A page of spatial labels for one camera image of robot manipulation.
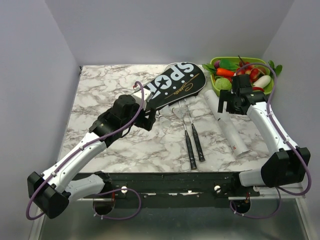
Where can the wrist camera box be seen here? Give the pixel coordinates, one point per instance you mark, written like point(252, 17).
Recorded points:
point(142, 95)
point(241, 84)

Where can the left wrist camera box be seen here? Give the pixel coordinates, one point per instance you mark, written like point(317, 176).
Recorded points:
point(142, 95)

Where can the purple toy onion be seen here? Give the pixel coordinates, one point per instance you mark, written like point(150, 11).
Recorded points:
point(216, 64)

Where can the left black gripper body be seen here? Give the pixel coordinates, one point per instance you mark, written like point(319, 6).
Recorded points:
point(144, 122)

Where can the white toy radish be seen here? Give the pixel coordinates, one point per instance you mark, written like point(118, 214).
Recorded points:
point(262, 82)

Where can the right badminton racket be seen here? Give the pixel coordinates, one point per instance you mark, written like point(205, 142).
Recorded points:
point(197, 142)

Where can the red toy cherry bunch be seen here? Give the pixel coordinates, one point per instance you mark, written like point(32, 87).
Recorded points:
point(251, 70)

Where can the green toy leaf outside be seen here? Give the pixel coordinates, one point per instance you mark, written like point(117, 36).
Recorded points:
point(276, 68)

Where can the black sport racket bag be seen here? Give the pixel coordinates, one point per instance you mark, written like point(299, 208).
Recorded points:
point(178, 82)

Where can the green toy cabbage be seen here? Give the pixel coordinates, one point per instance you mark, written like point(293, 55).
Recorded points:
point(223, 84)

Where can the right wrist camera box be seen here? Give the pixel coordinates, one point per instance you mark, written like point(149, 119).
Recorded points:
point(241, 84)

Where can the white shuttlecock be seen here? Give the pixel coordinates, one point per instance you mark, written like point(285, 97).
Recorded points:
point(178, 111)
point(164, 121)

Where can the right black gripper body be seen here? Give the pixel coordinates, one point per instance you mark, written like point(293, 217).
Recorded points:
point(237, 110)

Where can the green plastic basket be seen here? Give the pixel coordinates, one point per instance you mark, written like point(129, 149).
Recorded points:
point(232, 63)

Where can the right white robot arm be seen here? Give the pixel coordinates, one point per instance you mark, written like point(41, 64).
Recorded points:
point(287, 161)

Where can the white shuttlecock tube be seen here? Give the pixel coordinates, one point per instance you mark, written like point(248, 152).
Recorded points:
point(227, 127)

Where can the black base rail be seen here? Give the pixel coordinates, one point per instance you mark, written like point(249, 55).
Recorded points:
point(177, 189)

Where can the red toy chili pepper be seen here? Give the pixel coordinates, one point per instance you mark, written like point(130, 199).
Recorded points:
point(255, 88)

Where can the orange toy carrot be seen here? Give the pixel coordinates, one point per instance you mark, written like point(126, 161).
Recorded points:
point(222, 72)

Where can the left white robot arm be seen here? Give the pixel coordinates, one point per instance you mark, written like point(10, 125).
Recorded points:
point(55, 188)

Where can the badminton racket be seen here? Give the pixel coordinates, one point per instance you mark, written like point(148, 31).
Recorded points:
point(193, 165)
point(197, 142)

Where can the left badminton racket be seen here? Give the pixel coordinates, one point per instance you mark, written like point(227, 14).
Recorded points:
point(193, 165)

